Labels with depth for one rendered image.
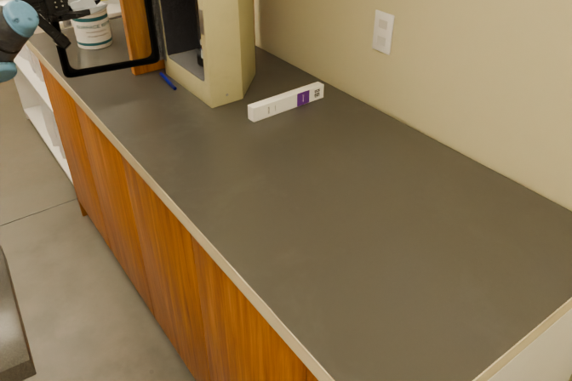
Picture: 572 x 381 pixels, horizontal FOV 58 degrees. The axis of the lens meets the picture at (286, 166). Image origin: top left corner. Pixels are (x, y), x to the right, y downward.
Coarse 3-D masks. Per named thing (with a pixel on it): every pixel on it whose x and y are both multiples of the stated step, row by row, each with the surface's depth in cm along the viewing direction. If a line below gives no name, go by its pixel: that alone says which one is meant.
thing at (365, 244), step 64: (256, 64) 184; (128, 128) 145; (192, 128) 145; (256, 128) 145; (320, 128) 145; (384, 128) 145; (192, 192) 120; (256, 192) 120; (320, 192) 120; (384, 192) 120; (448, 192) 120; (512, 192) 120; (256, 256) 102; (320, 256) 102; (384, 256) 102; (448, 256) 102; (512, 256) 102; (320, 320) 89; (384, 320) 89; (448, 320) 89; (512, 320) 89
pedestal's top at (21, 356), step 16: (0, 256) 102; (0, 272) 98; (0, 288) 95; (0, 304) 92; (16, 304) 93; (0, 320) 89; (16, 320) 89; (0, 336) 86; (16, 336) 86; (0, 352) 84; (16, 352) 84; (0, 368) 81; (16, 368) 82; (32, 368) 84
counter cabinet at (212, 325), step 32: (64, 96) 196; (64, 128) 220; (96, 128) 169; (96, 160) 186; (96, 192) 208; (128, 192) 163; (96, 224) 234; (128, 224) 178; (160, 224) 143; (128, 256) 198; (160, 256) 156; (192, 256) 128; (160, 288) 170; (192, 288) 138; (224, 288) 117; (160, 320) 187; (192, 320) 149; (224, 320) 124; (256, 320) 106; (192, 352) 163; (224, 352) 134; (256, 352) 113; (288, 352) 98; (544, 352) 99
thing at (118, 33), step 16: (112, 0) 156; (128, 0) 158; (96, 16) 156; (112, 16) 158; (128, 16) 160; (144, 16) 162; (64, 32) 154; (80, 32) 156; (96, 32) 158; (112, 32) 161; (128, 32) 163; (144, 32) 165; (80, 48) 159; (96, 48) 161; (112, 48) 163; (128, 48) 165; (144, 48) 168; (80, 64) 161; (96, 64) 163
